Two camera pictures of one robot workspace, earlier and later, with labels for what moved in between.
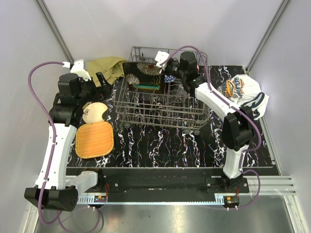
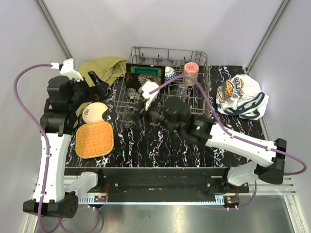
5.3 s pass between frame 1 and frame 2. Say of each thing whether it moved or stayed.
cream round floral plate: stayed
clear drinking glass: stayed
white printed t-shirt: stayed
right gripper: moved
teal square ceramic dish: moved
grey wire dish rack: stayed
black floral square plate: moved
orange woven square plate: stayed
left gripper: stayed
